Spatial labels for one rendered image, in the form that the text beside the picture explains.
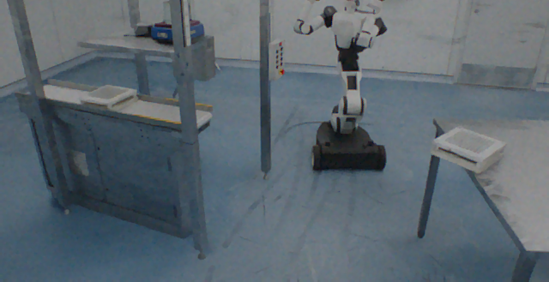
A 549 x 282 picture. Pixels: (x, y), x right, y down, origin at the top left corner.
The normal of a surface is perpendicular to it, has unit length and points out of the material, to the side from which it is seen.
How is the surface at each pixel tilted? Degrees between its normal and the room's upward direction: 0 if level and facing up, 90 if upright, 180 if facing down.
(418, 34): 90
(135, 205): 90
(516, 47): 90
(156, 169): 90
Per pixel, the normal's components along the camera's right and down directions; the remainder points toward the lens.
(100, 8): -0.25, 0.40
